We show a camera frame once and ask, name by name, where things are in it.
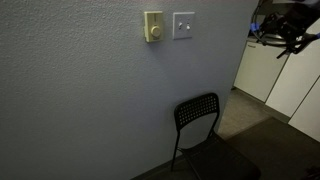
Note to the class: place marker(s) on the white double switch plate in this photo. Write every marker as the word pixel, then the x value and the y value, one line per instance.
pixel 183 33

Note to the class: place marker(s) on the blue tape piece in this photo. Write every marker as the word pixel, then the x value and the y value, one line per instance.
pixel 316 35
pixel 255 27

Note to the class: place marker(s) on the white cabinet door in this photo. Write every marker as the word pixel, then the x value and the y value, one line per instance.
pixel 310 116
pixel 296 80
pixel 256 70

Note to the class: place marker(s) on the black perforated metal chair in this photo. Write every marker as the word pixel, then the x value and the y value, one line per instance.
pixel 216 156

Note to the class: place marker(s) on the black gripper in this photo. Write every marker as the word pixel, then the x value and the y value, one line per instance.
pixel 286 25

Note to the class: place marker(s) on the white light switch toggle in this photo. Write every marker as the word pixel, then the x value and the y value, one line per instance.
pixel 180 25
pixel 188 27

